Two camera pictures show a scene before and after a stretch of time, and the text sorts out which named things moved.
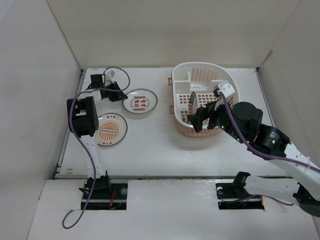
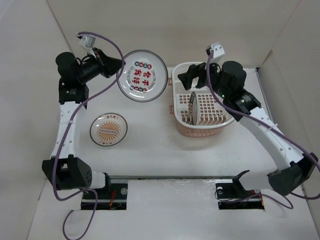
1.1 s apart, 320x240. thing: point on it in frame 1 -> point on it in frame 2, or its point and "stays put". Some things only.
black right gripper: (203, 113) -> (194, 71)
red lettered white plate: (140, 101) -> (145, 76)
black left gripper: (118, 95) -> (109, 65)
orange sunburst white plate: (112, 129) stays put
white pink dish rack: (200, 77) stays put
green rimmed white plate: (193, 104) stays put
